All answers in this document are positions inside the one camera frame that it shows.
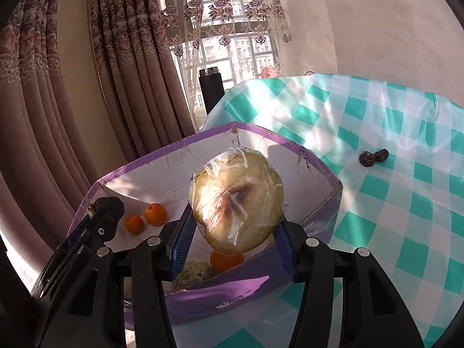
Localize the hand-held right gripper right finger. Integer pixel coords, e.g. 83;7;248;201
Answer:
273;219;425;348

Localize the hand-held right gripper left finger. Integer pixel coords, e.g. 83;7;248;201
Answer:
36;205;194;348

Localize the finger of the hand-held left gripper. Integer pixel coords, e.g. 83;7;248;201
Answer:
87;196;126;248
31;215;96;300

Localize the small tangerine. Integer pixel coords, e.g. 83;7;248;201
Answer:
144;203;169;227
125;215;145;235

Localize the yellow-green fruit half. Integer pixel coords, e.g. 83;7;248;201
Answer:
172;260;218;291

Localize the large orange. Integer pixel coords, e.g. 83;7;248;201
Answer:
210;249;245;273

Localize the purple cardboard box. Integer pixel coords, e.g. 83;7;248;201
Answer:
67;121;344;330

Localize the green cabbage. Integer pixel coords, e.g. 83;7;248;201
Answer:
188;147;284;254

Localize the brown patterned curtain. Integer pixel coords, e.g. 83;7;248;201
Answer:
0;0;198;298

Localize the black insulated bottle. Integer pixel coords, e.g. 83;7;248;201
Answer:
198;66;222;115

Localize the barred window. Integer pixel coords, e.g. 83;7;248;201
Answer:
170;0;283;113

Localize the floral lace curtain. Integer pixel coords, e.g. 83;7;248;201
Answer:
156;0;338;131

